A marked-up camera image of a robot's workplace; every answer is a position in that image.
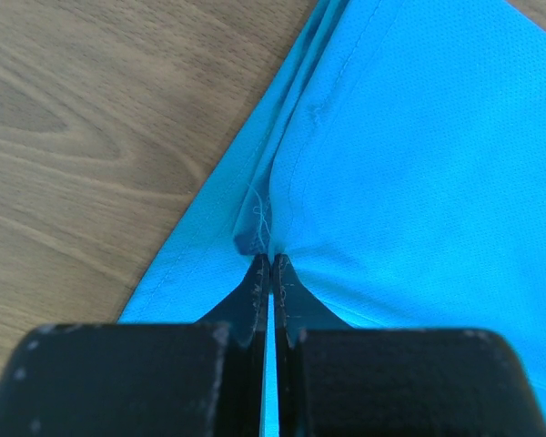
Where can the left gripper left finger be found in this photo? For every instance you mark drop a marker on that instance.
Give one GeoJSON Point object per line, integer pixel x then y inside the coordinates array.
{"type": "Point", "coordinates": [198, 379]}

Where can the teal t shirt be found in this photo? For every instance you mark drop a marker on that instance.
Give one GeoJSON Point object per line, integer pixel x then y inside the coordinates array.
{"type": "Point", "coordinates": [398, 158]}

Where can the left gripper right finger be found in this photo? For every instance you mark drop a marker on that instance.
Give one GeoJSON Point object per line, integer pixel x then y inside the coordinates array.
{"type": "Point", "coordinates": [335, 380]}

